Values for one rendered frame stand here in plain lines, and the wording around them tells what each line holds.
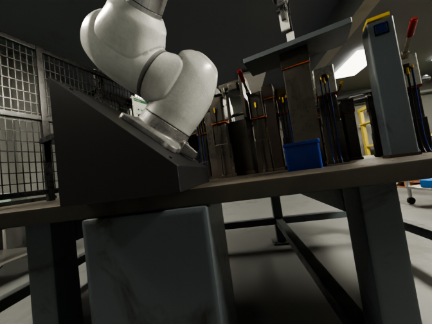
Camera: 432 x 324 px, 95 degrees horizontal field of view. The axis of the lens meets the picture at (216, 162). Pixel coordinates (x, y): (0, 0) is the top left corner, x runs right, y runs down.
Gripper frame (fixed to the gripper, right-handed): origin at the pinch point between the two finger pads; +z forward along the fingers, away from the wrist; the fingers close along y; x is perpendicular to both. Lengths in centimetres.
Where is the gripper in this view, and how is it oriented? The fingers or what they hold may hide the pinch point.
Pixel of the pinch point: (288, 37)
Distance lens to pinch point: 96.6
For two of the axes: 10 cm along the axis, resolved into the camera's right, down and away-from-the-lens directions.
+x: -8.5, 1.4, 5.1
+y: 5.1, -0.2, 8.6
